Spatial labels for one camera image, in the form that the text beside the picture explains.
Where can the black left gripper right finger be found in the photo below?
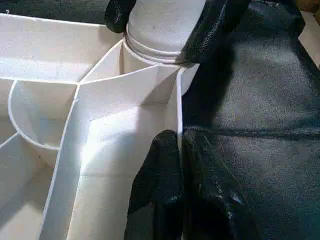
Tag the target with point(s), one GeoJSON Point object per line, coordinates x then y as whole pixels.
{"type": "Point", "coordinates": [212, 200]}

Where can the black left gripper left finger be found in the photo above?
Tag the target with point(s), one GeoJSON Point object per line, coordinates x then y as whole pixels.
{"type": "Point", "coordinates": [157, 190]}

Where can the black work surface mat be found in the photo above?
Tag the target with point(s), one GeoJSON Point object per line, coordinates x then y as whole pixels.
{"type": "Point", "coordinates": [262, 125]}

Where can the white plastic table leg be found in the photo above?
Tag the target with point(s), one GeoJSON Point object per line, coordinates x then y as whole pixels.
{"type": "Point", "coordinates": [162, 27]}

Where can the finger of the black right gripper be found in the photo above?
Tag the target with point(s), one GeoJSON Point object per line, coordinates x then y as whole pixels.
{"type": "Point", "coordinates": [117, 17]}
{"type": "Point", "coordinates": [207, 37]}

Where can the white plastic table top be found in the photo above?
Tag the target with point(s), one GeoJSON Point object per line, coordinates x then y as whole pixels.
{"type": "Point", "coordinates": [62, 112]}

